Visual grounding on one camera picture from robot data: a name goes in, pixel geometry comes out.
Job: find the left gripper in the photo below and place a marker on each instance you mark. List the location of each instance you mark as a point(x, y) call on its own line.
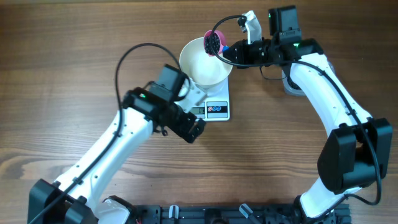
point(180, 129)

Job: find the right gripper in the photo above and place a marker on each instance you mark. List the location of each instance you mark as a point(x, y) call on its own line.
point(243, 48)

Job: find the pink scoop blue handle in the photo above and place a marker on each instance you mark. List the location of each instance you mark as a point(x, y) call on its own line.
point(222, 40)

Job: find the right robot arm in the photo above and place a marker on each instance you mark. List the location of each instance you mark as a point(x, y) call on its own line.
point(356, 152)

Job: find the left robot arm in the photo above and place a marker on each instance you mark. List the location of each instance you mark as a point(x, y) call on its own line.
point(74, 197)

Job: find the white digital kitchen scale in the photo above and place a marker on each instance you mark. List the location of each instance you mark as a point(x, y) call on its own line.
point(216, 106)

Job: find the black beans in scoop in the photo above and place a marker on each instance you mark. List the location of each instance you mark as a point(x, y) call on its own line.
point(212, 44)

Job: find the white bowl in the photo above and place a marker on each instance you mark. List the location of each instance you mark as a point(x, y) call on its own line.
point(205, 70)

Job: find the clear plastic container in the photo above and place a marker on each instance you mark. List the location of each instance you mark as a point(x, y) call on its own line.
point(311, 86)

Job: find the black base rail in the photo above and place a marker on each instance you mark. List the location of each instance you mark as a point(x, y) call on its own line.
point(266, 214)

